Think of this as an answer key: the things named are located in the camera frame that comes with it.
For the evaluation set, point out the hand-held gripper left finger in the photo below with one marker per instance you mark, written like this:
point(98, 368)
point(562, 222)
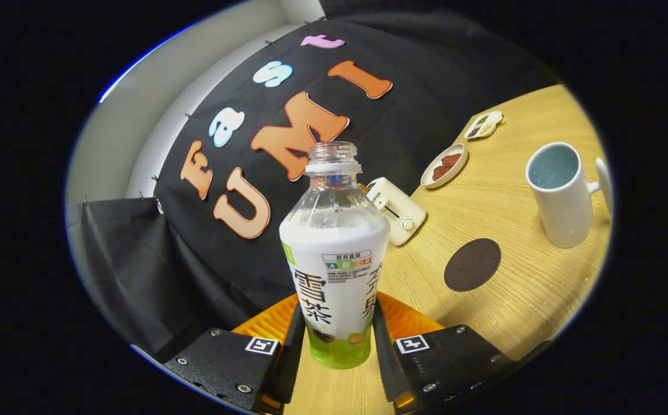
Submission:
point(224, 363)

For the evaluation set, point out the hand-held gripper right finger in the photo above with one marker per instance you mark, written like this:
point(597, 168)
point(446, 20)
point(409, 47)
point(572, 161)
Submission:
point(449, 363)

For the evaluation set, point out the brown round coaster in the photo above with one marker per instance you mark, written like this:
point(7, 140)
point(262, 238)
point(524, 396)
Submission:
point(472, 265)

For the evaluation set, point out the clear juice bottle white label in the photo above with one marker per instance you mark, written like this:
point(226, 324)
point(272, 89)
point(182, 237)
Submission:
point(334, 265)

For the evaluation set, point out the white cup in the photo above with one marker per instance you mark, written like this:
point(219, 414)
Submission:
point(564, 219)

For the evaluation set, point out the wooden table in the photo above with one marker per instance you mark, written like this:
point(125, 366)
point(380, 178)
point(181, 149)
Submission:
point(529, 288)

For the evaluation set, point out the white toaster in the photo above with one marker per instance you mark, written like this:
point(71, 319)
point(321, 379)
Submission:
point(406, 207)

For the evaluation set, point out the round white plate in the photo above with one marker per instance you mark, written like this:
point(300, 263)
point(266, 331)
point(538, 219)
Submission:
point(430, 178)

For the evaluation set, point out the toast slice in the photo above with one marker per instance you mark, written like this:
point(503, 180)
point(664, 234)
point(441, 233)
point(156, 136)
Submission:
point(363, 188)

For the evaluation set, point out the brown food pieces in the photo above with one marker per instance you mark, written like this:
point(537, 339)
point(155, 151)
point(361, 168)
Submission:
point(448, 165)

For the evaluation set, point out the divided white dish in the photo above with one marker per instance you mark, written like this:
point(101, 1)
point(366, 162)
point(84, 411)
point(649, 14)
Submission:
point(492, 120)

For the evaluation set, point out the black backdrop cloth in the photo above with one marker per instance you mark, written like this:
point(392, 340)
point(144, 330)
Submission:
point(426, 69)

